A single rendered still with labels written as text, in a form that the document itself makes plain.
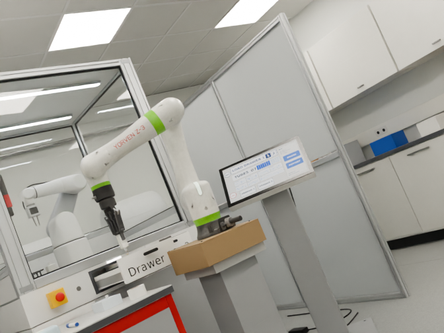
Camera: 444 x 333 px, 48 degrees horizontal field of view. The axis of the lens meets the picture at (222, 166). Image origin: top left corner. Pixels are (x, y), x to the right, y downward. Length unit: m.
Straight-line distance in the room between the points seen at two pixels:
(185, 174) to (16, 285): 0.89
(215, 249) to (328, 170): 1.65
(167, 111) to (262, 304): 0.94
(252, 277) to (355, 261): 1.56
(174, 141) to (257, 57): 1.57
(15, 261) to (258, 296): 1.08
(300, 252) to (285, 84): 1.29
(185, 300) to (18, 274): 0.85
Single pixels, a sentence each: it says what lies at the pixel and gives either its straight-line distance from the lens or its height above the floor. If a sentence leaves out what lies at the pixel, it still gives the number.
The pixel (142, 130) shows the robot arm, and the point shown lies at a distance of 2.23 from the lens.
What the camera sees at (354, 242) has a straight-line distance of 3.60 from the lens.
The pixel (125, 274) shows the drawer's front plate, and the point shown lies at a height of 0.86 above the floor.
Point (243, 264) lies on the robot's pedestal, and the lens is 2.20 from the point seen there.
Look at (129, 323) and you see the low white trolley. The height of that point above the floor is 0.70.
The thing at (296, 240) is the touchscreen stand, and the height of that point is 0.64.
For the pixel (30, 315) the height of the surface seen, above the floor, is 0.85.
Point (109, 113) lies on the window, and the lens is 2.82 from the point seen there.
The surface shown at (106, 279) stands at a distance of 2.40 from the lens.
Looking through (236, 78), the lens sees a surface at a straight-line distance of 4.03.
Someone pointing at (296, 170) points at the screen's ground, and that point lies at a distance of 2.82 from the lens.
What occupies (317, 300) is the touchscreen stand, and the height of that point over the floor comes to 0.29.
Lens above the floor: 0.91
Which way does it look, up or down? 6 degrees up
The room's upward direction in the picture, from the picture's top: 23 degrees counter-clockwise
